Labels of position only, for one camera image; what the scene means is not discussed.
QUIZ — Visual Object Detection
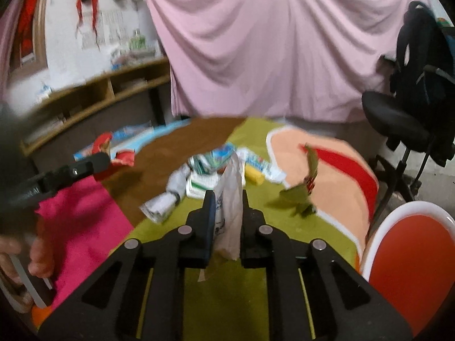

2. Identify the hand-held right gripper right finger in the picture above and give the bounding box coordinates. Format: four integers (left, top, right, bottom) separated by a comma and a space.
240, 189, 413, 341

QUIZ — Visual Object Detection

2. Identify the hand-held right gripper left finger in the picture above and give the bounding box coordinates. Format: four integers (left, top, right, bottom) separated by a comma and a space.
37, 190, 217, 341

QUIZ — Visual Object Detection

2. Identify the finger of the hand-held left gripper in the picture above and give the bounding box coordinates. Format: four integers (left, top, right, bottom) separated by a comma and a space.
41, 151, 111, 201

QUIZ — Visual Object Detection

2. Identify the white plastic wrapper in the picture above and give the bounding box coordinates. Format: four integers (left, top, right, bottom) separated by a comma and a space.
212, 152, 247, 261

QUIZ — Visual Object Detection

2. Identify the red bin with white rim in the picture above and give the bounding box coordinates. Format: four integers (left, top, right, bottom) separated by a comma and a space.
360, 201, 455, 341

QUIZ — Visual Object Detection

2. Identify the person's left hand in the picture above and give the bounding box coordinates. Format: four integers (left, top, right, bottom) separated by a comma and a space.
0, 217, 55, 314

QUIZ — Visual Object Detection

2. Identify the green white packet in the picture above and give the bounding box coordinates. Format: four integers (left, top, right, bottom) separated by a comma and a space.
185, 174, 218, 199

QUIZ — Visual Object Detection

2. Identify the red wrapper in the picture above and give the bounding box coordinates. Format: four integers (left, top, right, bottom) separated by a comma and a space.
111, 148, 137, 168

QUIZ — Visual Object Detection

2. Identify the crumpled white wrapper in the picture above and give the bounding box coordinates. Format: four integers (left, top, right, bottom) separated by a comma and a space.
141, 169, 191, 224

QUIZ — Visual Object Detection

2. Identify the yellow tube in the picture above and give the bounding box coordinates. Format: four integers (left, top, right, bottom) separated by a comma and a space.
245, 166, 266, 186

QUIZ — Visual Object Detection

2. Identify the blue white crumpled packet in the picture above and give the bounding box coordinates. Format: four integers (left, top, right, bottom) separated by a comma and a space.
192, 143, 239, 173

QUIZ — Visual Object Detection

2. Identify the green wrapper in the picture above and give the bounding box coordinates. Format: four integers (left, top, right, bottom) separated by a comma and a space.
278, 143, 319, 218

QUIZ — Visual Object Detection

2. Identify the wooden shelf desk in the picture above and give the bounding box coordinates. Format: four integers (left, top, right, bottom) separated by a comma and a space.
19, 57, 172, 157

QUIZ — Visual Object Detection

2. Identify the colourful printed blanket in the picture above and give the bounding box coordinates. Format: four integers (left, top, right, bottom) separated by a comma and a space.
36, 117, 380, 341

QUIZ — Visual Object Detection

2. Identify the green bottle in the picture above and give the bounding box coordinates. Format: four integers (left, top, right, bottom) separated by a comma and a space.
130, 28, 147, 53

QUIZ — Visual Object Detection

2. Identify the black office chair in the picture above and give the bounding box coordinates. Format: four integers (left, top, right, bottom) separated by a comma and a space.
362, 1, 455, 203

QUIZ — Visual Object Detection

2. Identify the pink hanging cloth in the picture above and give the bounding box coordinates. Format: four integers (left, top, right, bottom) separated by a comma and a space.
143, 0, 432, 123

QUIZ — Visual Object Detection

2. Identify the dark blue backpack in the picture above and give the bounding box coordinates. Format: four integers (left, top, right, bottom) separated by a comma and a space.
389, 1, 455, 166

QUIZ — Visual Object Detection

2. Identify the red wall scroll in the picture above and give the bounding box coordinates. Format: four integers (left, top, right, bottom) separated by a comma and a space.
10, 0, 48, 76

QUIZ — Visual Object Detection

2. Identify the red tassel wall ornament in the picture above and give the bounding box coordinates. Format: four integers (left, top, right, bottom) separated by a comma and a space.
75, 0, 101, 47

